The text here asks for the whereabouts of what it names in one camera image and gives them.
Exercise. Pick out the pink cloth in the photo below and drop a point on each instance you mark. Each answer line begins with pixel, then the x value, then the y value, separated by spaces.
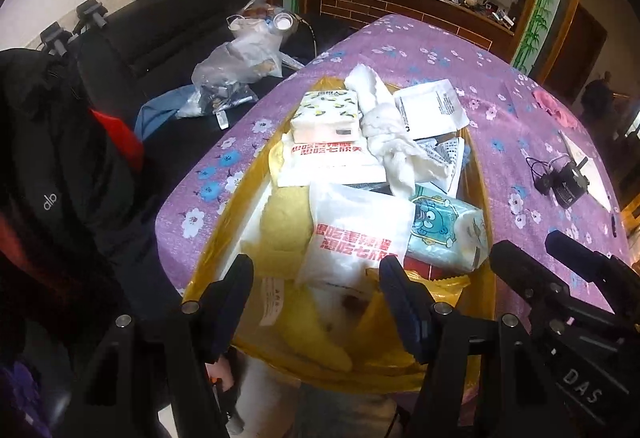
pixel 555 107

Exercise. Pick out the blue cloth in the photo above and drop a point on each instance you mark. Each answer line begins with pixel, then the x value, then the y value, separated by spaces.
pixel 155 112

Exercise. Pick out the red garment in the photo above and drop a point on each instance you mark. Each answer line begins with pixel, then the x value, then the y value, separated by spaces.
pixel 120 137

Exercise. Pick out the white cloth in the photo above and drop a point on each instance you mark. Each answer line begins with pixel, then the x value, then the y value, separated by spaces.
pixel 390 137

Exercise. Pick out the black jacket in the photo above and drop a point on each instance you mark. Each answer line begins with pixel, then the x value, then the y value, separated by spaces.
pixel 50 198

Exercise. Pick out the black pen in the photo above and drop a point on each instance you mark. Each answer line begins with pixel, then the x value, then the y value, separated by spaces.
pixel 614 225

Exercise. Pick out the small round container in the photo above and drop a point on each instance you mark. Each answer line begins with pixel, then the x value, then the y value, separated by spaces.
pixel 283 21

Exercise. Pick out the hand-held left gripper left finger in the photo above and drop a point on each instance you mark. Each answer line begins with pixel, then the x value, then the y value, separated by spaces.
pixel 225 315

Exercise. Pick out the black camera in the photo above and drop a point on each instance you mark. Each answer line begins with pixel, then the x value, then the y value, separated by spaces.
pixel 565 183

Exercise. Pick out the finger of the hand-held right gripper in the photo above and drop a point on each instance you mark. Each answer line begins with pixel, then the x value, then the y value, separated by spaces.
pixel 580 260
pixel 520 275

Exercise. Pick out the white packet black text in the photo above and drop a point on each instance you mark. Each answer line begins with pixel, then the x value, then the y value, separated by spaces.
pixel 435 107

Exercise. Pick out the wooden door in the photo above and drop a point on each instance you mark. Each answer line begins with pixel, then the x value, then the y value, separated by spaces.
pixel 567 47

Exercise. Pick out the clear plastic bag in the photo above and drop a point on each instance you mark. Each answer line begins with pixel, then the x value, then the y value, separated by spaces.
pixel 235 65

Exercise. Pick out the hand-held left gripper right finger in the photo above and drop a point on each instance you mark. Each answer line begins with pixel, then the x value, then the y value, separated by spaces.
pixel 405 313

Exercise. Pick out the white paper sheet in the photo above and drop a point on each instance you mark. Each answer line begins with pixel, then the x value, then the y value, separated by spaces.
pixel 592 157

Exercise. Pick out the teal cartoon tissue pack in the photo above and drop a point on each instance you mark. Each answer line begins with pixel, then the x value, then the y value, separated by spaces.
pixel 445 233

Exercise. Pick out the black clamp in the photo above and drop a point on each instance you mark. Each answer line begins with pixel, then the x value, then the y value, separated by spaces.
pixel 92 15
pixel 52 40

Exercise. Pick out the lemon print tissue pack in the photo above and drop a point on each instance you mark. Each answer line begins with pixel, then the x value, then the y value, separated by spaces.
pixel 327 115

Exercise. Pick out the yellow plastic bag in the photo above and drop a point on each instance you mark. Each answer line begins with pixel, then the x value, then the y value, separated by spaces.
pixel 240 238

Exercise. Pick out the purple floral tablecloth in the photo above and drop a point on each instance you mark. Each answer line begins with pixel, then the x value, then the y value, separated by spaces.
pixel 500 157

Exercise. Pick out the white packet red print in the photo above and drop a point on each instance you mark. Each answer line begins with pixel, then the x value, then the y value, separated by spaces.
pixel 325 162
pixel 355 233

